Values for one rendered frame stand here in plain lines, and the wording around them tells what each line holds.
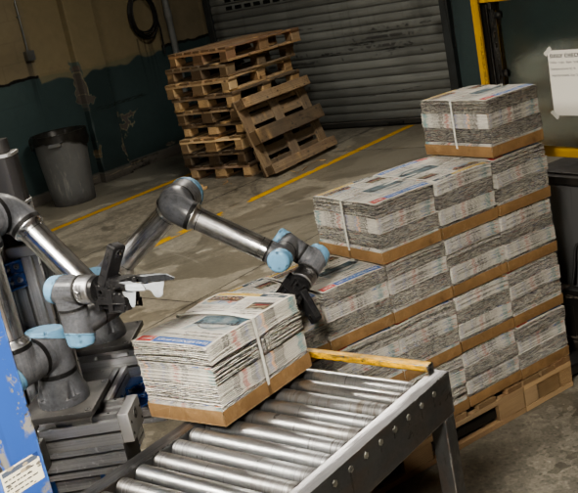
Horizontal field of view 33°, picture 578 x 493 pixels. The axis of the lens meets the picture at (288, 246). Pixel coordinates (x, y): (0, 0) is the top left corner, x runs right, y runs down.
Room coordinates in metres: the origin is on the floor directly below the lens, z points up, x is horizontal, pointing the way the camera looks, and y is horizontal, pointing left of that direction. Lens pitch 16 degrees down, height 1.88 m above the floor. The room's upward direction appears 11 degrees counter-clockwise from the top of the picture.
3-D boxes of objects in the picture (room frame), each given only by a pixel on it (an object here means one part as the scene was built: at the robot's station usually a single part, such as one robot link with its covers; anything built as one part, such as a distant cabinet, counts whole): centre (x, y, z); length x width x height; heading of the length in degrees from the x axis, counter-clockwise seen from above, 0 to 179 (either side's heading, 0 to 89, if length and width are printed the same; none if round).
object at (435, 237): (3.48, -0.34, 0.86); 0.38 x 0.29 x 0.04; 32
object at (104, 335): (3.13, 0.68, 0.87); 0.15 x 0.15 x 0.10
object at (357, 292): (3.41, -0.23, 0.42); 1.17 x 0.39 x 0.83; 121
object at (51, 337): (2.63, 0.74, 0.98); 0.13 x 0.12 x 0.14; 148
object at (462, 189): (3.63, -0.59, 0.95); 0.38 x 0.29 x 0.23; 31
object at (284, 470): (2.12, 0.21, 0.77); 0.47 x 0.05 x 0.05; 49
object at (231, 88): (10.22, 0.18, 0.65); 1.33 x 0.94 x 1.30; 143
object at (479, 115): (3.79, -0.85, 0.65); 0.39 x 0.30 x 1.29; 31
